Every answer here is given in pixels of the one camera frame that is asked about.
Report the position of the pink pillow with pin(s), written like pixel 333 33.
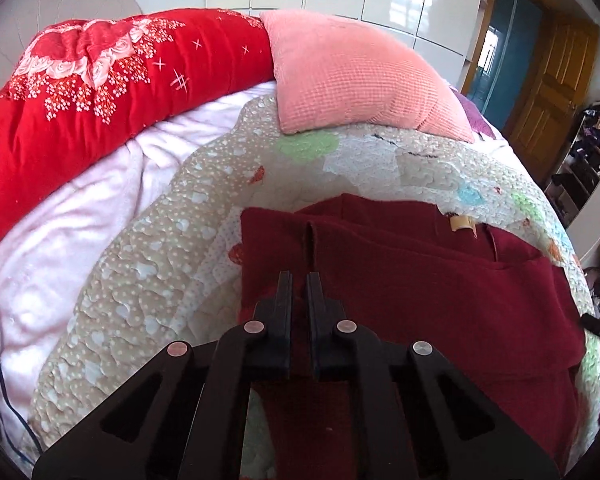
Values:
pixel 350 75

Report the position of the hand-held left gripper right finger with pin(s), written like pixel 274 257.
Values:
pixel 315 294

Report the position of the white fleece blanket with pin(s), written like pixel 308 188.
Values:
pixel 75 210

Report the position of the red floral quilt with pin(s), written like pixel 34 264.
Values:
pixel 80 90

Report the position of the patchwork quilted bedspread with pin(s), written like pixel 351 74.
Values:
pixel 180 240

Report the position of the white round headboard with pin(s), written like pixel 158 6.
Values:
pixel 55 10

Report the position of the purple cloth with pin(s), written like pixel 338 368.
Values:
pixel 472 112

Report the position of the wooden door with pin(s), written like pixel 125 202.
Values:
pixel 550 85

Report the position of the dark red garment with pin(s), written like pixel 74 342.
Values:
pixel 430 280

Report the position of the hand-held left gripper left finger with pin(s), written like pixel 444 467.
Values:
pixel 283 294

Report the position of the cluttered white shelf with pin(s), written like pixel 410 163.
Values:
pixel 587 170

